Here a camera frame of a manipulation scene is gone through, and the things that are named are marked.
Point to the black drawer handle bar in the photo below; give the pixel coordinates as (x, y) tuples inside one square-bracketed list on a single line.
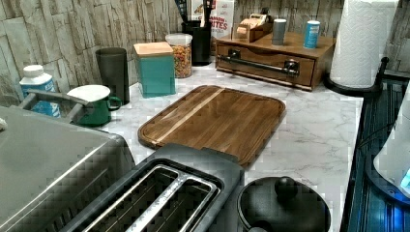
[(290, 67)]

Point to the wooden drawer cabinet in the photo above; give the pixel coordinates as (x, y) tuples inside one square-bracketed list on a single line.
[(314, 62)]

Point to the wooden cutting board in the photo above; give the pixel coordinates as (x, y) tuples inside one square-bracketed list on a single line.
[(227, 120)]

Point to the teal canister with wooden lid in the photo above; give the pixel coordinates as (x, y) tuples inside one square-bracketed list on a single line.
[(155, 69)]

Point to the black two-slot toaster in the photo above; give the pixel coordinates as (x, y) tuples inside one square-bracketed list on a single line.
[(176, 189)]

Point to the clear jar of colourful cereal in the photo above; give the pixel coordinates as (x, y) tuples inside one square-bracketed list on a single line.
[(181, 45)]

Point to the black utensil holder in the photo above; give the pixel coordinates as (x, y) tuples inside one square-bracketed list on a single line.
[(200, 43)]

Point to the wooden tea bag caddy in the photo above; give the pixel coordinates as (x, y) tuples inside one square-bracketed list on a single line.
[(252, 28)]

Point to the red and white cereal box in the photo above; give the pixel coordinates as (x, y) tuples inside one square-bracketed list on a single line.
[(221, 16)]

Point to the dark grey tall cup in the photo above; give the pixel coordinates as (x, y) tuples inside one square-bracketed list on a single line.
[(113, 68)]

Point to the green enamel mug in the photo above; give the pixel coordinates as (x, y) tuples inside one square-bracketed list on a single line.
[(103, 104)]

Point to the black pot with lid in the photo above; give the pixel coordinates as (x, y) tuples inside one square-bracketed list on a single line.
[(281, 204)]

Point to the grey cylindrical tin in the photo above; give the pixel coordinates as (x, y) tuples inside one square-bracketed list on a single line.
[(278, 31)]

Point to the blue cylindrical tin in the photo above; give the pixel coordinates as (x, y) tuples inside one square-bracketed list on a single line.
[(311, 34)]

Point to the black paper towel holder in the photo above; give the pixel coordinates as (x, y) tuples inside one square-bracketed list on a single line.
[(374, 90)]

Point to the stainless toaster oven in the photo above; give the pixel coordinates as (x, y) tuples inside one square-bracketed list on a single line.
[(51, 170)]

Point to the white and blue bottle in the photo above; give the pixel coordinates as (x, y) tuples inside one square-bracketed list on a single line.
[(34, 77)]

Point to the white paper towel roll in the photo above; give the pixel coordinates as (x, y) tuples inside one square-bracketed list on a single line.
[(364, 28)]

